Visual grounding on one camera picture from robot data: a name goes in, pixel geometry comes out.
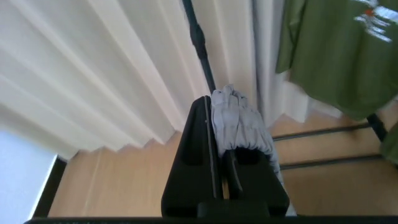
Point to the green long-sleeved shirt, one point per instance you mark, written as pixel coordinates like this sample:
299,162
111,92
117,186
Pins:
335,62

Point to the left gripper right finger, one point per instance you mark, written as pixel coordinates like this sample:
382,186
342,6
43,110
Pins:
258,183

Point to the beige curtain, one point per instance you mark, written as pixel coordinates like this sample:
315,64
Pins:
93,62

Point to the black clothes rack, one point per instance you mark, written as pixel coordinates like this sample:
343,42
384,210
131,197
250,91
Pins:
199,40

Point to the pale grey shorts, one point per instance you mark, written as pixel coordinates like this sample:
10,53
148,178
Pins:
233,121

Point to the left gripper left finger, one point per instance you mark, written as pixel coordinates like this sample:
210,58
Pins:
192,174

